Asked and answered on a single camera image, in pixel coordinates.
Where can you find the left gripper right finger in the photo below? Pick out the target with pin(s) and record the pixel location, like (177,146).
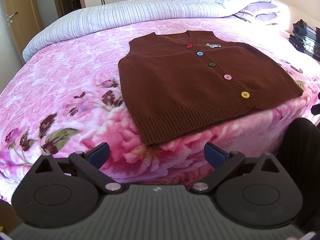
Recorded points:
(224,165)

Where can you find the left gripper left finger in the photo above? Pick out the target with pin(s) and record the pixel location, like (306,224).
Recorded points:
(87,166)

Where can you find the brown knitted button vest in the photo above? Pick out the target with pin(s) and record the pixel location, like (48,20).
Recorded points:
(178,84)

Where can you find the stack of dark folded clothes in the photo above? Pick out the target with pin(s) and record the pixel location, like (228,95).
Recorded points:
(306,39)

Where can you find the pink floral fleece blanket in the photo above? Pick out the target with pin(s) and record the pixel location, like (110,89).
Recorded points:
(65,99)

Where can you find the striped lavender duvet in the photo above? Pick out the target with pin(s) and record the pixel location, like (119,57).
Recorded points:
(90,20)

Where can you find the purple pillow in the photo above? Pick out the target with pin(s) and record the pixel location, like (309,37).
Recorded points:
(259,13)

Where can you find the wooden door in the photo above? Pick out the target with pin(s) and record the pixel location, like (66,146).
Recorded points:
(23,19)

